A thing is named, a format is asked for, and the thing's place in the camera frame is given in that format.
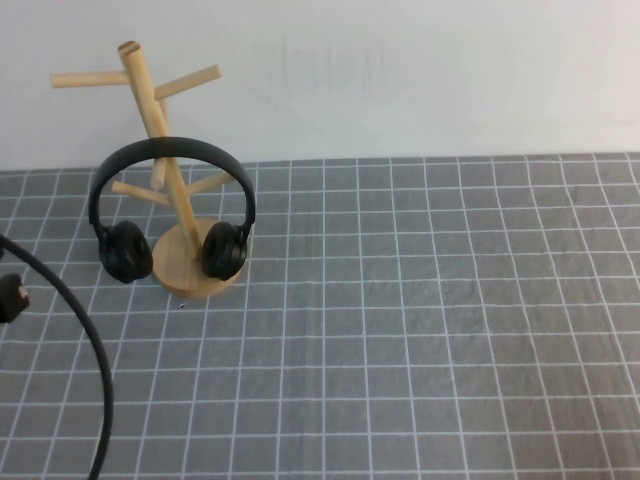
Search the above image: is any wooden branched headphone stand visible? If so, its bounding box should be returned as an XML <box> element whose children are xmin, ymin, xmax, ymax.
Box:
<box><xmin>49</xmin><ymin>39</ymin><xmax>250</xmax><ymax>300</ymax></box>

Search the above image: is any black over-ear headphones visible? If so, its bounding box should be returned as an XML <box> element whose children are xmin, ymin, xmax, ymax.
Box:
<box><xmin>88</xmin><ymin>135</ymin><xmax>258</xmax><ymax>285</ymax></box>

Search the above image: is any black cable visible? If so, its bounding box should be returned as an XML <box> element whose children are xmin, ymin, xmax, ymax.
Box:
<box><xmin>0</xmin><ymin>233</ymin><xmax>115</xmax><ymax>480</ymax></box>

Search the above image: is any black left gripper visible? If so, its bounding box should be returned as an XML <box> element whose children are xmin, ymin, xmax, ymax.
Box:
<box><xmin>0</xmin><ymin>272</ymin><xmax>30</xmax><ymax>325</ymax></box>

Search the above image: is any grey white-grid tablecloth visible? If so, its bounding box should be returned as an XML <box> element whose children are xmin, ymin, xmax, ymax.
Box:
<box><xmin>0</xmin><ymin>152</ymin><xmax>640</xmax><ymax>480</ymax></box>

